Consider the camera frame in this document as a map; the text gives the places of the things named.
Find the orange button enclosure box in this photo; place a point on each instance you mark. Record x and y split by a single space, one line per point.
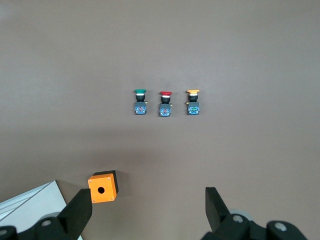
106 183

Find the white drawer cabinet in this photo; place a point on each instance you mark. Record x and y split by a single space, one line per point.
37 205

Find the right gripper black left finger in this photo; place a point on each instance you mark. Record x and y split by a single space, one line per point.
75 215

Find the red push button switch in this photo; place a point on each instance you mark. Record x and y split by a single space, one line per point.
165 111

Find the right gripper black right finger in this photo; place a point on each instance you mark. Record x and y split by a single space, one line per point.
220 220

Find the yellow push button switch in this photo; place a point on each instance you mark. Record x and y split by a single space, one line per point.
193 110

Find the green push button switch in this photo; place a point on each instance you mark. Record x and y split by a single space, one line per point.
140 110

